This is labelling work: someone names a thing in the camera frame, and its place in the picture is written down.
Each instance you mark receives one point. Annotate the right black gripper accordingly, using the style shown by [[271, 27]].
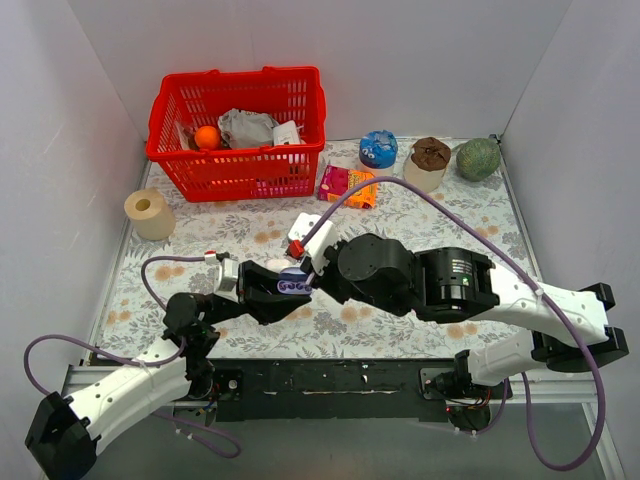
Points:
[[325, 279]]

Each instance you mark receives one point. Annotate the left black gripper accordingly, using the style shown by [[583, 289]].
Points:
[[245, 289]]

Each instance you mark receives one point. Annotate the white earbud charging case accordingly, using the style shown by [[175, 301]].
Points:
[[277, 265]]

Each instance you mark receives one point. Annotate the purple earbud case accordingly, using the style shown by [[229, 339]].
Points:
[[293, 281]]

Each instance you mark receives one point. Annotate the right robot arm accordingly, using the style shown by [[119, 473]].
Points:
[[452, 285]]

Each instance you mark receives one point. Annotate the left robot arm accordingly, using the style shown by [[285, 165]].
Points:
[[67, 433]]

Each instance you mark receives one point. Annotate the pink orange candy box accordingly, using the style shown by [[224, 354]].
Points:
[[338, 180]]

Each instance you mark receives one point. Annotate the brown topped paper roll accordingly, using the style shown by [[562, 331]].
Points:
[[426, 163]]

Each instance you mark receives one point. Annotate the blue wrapped paper roll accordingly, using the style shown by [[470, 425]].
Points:
[[377, 152]]

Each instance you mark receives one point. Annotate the beige paper roll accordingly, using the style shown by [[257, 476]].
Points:
[[150, 214]]

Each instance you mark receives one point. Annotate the green melon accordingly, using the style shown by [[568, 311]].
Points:
[[478, 159]]

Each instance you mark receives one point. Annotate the white box in basket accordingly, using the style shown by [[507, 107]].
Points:
[[287, 133]]

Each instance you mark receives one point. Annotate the orange fruit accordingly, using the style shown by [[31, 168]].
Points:
[[207, 138]]

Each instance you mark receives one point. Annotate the crumpled grey cloth bag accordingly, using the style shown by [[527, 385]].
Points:
[[242, 129]]

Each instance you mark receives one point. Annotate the clear snack bag in basket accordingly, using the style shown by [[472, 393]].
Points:
[[186, 136]]

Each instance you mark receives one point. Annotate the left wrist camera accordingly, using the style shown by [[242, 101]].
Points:
[[226, 280]]

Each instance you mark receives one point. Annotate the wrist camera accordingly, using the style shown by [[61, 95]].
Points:
[[310, 240], [226, 280]]

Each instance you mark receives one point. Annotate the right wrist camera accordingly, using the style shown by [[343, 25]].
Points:
[[310, 240]]

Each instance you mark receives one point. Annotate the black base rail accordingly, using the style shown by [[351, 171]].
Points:
[[278, 389]]

